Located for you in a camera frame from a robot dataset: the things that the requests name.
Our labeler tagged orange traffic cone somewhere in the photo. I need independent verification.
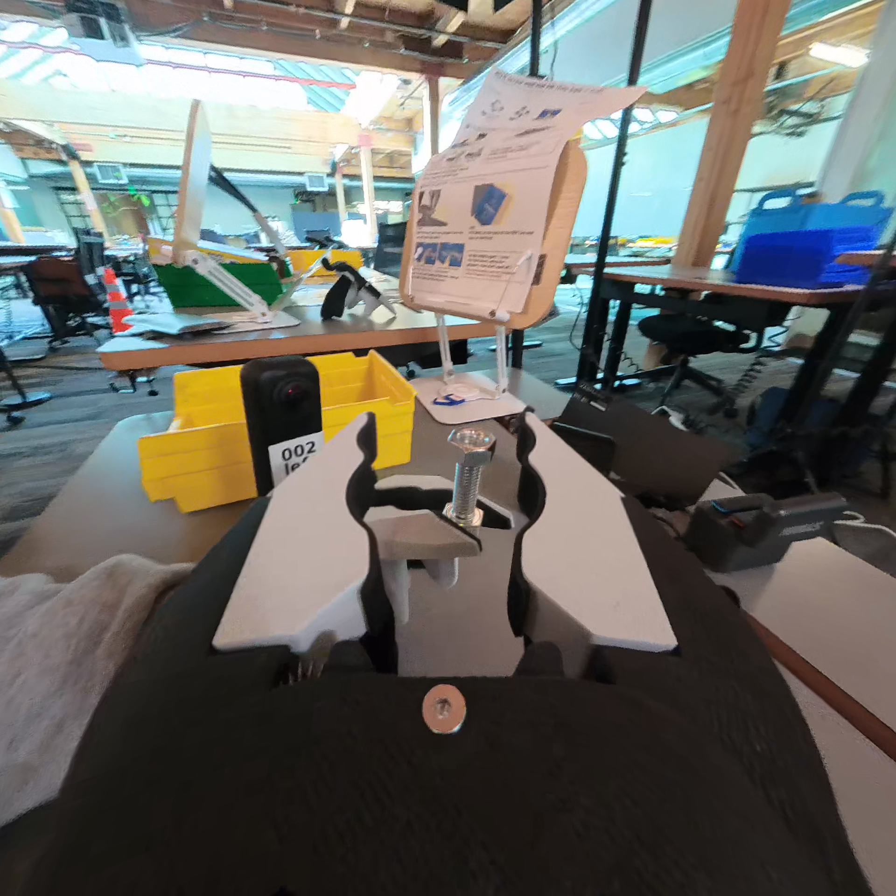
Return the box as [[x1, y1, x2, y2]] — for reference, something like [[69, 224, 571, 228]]
[[104, 266, 135, 335]]

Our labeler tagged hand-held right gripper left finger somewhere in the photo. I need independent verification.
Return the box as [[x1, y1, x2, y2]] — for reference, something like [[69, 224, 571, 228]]
[[210, 412, 401, 674]]

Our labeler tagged spare black white gripper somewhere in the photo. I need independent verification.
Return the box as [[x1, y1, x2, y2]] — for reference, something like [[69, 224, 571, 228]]
[[321, 260, 397, 323]]

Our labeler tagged wooden edged desk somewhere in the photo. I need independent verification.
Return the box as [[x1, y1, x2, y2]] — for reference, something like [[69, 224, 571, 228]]
[[98, 269, 526, 372]]

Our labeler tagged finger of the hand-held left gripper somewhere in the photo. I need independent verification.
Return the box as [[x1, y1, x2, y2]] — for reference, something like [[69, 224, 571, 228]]
[[373, 475, 515, 531], [365, 507, 485, 624]]

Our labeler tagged green plastic bin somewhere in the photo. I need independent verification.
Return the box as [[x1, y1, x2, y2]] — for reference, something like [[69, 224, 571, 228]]
[[153, 253, 287, 310]]

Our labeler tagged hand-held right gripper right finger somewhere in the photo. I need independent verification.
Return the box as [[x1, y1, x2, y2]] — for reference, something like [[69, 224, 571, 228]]
[[510, 413, 680, 680]]

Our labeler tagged white board on stand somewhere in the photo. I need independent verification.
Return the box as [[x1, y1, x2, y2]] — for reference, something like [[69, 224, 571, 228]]
[[122, 100, 303, 338]]

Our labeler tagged wooden clipboard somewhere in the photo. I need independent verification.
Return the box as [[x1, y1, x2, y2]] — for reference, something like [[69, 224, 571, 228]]
[[400, 136, 589, 331]]

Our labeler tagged yellow plastic bin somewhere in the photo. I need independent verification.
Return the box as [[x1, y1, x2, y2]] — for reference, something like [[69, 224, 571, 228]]
[[136, 350, 419, 514], [287, 248, 365, 277]]

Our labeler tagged wooden support post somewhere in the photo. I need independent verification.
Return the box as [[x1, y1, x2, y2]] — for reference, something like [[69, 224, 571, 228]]
[[675, 0, 793, 268]]

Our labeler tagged blue handled basket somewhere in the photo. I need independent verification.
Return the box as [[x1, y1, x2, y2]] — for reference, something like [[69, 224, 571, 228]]
[[742, 188, 891, 253]]

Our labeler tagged long wooden desk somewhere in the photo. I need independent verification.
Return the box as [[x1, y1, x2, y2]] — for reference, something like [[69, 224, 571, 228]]
[[567, 252, 896, 449]]

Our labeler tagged black stand pole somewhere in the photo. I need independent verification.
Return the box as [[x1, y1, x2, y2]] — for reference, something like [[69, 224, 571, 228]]
[[574, 0, 653, 385]]

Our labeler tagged white clipboard stand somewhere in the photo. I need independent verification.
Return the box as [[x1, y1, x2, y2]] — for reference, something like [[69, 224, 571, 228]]
[[409, 311, 527, 426]]

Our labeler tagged printed instruction sheet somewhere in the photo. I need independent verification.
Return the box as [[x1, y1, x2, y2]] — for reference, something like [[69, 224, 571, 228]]
[[412, 69, 646, 316]]

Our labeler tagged silver hex bolt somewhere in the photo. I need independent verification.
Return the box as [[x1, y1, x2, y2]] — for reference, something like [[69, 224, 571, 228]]
[[445, 427, 498, 527]]

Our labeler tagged dark grey charger box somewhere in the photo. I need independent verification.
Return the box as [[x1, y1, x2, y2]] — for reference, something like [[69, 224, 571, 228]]
[[684, 491, 853, 575]]

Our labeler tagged blue plastic bin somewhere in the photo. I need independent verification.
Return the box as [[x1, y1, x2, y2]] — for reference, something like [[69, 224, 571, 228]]
[[728, 231, 896, 289]]

